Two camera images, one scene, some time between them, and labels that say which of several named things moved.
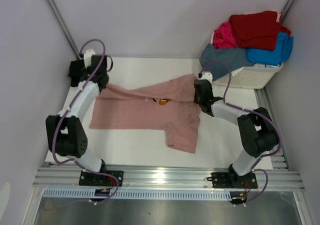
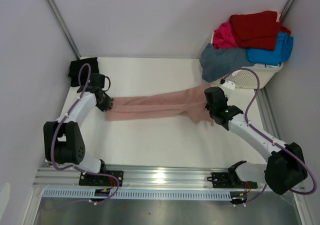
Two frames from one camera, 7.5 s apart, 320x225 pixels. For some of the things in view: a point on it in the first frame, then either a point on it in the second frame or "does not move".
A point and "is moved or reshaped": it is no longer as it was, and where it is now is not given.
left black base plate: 96,179 does not move
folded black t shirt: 76,67 does not move
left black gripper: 86,71 → 107,105
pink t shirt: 170,106 is moved or reshaped
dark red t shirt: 257,31 does not move
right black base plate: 224,180 does not move
